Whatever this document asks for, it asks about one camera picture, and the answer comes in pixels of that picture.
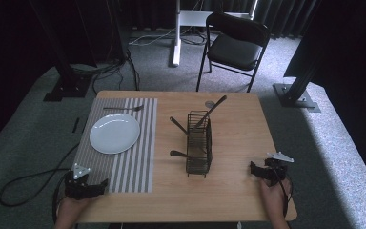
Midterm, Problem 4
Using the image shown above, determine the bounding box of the silver fork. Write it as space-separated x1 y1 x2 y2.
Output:
102 104 145 113

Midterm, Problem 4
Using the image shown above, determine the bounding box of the bundle of floor cables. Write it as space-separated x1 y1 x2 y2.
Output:
71 47 141 96

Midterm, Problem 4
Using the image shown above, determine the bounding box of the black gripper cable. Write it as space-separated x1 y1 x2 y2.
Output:
272 165 295 219
0 142 81 208

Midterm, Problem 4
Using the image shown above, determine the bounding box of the black folding chair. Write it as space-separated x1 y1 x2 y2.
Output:
195 11 272 94

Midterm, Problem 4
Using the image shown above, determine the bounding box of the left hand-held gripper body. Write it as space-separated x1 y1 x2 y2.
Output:
64 162 97 201

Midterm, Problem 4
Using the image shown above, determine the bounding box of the small dark floor strip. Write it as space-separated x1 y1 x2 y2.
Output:
71 116 81 135

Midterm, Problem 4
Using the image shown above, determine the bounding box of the black metal stand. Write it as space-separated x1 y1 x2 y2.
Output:
28 0 93 103
272 53 322 114

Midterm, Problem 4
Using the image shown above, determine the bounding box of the grey striped placemat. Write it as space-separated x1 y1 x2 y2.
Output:
71 97 159 194

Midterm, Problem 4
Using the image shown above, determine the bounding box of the black-handled utensil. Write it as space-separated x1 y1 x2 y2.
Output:
169 149 204 161
169 115 191 135

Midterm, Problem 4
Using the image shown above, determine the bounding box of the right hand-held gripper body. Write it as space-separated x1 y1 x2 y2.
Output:
260 151 295 188

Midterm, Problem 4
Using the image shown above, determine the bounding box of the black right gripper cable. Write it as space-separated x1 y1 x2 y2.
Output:
272 165 295 219

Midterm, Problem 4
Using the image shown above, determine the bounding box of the white round plate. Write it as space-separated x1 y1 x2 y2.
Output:
89 113 141 156

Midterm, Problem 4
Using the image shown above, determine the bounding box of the black wire cutlery rack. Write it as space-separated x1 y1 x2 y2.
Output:
185 110 214 179

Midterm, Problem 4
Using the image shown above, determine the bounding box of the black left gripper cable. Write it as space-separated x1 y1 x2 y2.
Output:
0 142 81 208

